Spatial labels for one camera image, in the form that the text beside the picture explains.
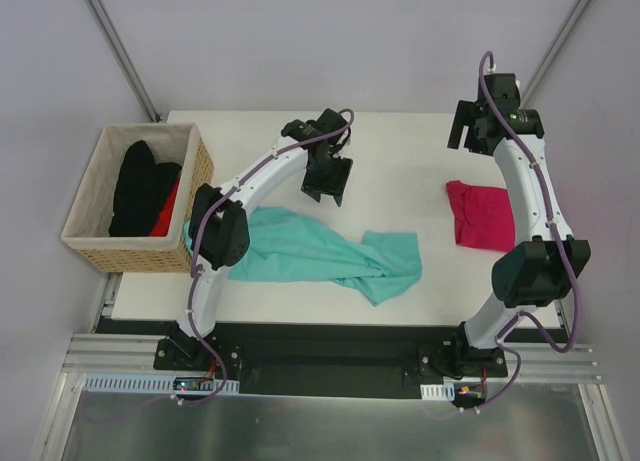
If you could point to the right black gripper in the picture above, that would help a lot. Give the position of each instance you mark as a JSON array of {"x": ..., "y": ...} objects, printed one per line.
[{"x": 473, "y": 126}]

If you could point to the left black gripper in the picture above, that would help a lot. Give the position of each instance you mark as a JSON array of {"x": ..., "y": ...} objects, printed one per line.
[{"x": 327, "y": 174}]

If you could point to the aluminium rail frame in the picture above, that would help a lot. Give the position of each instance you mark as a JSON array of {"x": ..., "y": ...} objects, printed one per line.
[{"x": 131, "y": 345}]

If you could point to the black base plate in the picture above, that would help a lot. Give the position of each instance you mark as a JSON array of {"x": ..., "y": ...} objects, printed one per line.
[{"x": 385, "y": 362}]

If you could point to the folded pink t shirt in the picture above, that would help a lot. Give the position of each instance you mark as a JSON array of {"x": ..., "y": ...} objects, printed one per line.
[{"x": 483, "y": 216}]

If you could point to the left slotted cable duct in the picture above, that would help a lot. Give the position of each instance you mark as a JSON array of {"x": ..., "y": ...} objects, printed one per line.
[{"x": 158, "y": 384}]

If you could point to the right slotted cable duct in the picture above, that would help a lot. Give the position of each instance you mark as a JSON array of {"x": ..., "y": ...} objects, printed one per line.
[{"x": 438, "y": 392}]

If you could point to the teal t shirt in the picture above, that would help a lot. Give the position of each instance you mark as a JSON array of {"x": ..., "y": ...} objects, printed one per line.
[{"x": 287, "y": 247}]

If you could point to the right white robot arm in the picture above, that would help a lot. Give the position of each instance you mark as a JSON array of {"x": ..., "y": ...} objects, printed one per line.
[{"x": 547, "y": 259}]

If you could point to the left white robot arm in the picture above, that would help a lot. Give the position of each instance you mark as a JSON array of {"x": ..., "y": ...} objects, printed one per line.
[{"x": 219, "y": 223}]

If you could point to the wicker laundry basket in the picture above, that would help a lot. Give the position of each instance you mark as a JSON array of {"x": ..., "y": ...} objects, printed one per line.
[{"x": 87, "y": 227}]

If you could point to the black t shirt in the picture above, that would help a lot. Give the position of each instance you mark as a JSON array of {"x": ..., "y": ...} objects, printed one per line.
[{"x": 137, "y": 192}]

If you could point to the slotted cable duct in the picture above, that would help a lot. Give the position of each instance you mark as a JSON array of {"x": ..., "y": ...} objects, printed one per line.
[
  {"x": 158, "y": 384},
  {"x": 438, "y": 392}
]

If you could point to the red t shirt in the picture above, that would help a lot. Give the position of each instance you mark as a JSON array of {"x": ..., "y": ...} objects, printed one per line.
[{"x": 166, "y": 206}]

